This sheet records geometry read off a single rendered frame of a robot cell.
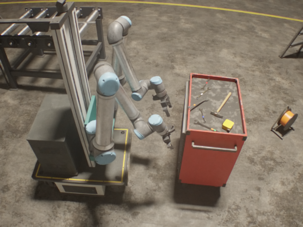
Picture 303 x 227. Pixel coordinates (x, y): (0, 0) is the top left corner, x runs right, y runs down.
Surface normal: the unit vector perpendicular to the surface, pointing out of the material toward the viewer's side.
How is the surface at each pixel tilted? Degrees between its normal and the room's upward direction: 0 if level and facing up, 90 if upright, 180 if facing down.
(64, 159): 90
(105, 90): 82
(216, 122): 0
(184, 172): 90
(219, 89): 0
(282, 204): 0
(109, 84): 82
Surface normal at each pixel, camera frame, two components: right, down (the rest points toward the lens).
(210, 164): -0.14, 0.69
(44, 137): 0.01, -0.71
